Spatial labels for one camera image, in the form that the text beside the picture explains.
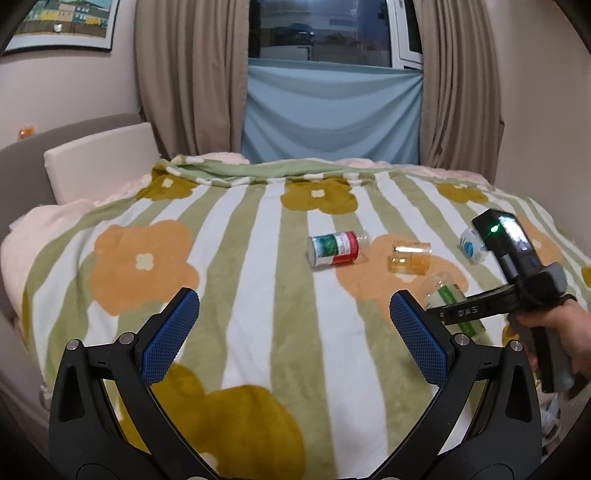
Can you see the striped floral fleece blanket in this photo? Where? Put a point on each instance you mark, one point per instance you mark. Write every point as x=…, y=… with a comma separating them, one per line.
x=290, y=372

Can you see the framed colourful wall picture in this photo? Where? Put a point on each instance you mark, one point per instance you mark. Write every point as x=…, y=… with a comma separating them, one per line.
x=87, y=25

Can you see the clear cup red green label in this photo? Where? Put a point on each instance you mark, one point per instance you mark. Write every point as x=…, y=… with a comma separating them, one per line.
x=339, y=248

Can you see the white cushion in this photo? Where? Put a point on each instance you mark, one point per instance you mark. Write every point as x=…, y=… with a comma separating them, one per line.
x=99, y=165

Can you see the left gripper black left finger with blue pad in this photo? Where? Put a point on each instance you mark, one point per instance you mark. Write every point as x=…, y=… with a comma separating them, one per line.
x=105, y=421

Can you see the beige curtain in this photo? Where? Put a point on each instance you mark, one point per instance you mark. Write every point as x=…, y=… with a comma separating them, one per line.
x=461, y=121
x=191, y=68

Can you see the right beige curtain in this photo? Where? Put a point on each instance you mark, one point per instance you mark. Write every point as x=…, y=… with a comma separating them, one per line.
x=461, y=121

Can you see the clear cup orange label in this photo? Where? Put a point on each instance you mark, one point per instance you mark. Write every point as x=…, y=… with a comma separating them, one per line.
x=410, y=258

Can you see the dark window white frame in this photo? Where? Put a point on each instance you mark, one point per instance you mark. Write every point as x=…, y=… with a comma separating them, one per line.
x=380, y=33

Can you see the small orange object on backrest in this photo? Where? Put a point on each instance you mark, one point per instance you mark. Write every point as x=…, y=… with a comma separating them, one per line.
x=26, y=132

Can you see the white cup blue label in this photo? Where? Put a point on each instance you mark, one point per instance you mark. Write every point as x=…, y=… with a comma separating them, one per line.
x=473, y=246

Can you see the left beige curtain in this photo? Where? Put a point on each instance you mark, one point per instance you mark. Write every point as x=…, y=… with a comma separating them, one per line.
x=191, y=68

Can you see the light blue hanging cloth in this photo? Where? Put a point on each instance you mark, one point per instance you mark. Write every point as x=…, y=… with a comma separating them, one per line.
x=297, y=109

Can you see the clear cup green white label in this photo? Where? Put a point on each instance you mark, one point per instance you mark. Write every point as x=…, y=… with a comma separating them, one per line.
x=440, y=290

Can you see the bare right hand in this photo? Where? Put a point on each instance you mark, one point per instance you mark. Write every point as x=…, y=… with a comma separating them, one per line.
x=572, y=323

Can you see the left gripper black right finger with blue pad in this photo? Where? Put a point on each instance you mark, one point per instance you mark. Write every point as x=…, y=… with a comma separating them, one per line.
x=484, y=421

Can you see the grey sofa backrest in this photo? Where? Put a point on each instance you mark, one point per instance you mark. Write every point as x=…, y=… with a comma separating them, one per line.
x=24, y=181

